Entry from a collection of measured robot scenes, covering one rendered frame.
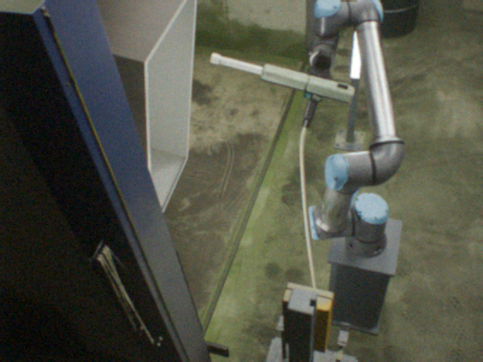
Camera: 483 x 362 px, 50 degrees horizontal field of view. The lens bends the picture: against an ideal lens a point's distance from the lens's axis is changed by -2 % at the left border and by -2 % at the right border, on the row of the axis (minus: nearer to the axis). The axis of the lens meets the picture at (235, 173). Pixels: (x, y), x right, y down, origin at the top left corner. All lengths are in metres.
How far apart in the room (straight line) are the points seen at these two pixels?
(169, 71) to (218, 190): 1.08
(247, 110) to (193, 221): 1.08
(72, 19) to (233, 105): 3.11
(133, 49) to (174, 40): 0.66
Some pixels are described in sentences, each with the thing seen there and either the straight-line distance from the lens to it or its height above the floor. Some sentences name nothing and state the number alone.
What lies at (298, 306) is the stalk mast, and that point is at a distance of 1.20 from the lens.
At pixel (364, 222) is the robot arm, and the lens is 2.29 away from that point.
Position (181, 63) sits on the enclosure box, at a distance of 2.66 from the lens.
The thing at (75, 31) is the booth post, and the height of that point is 2.19.
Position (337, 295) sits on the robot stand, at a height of 0.32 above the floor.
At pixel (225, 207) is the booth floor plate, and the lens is 3.40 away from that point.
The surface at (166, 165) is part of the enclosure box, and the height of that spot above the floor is 0.48.
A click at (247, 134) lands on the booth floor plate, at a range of 3.83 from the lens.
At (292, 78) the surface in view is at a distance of 1.74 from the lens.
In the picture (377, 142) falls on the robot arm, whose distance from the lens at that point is 1.76.
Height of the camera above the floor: 2.71
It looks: 48 degrees down
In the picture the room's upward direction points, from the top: 8 degrees counter-clockwise
